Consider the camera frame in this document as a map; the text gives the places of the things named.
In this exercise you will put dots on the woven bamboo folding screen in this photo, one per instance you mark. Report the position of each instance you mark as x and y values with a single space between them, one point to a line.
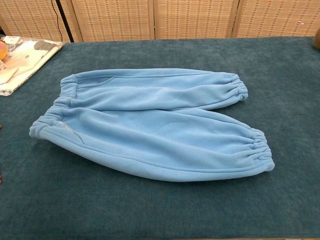
195 20

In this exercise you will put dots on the yellow plush toy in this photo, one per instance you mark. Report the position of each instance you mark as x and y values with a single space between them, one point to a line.
3 51

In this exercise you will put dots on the light blue fleece pants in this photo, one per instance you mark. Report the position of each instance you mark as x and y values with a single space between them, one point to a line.
155 135

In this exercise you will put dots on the teal carpet table cover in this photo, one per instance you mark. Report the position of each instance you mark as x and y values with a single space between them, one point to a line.
160 210

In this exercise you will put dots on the black tripod stand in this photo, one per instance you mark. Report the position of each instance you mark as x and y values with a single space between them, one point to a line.
65 22

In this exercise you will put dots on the bagged white printed garment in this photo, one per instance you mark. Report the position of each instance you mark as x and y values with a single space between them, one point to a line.
27 62

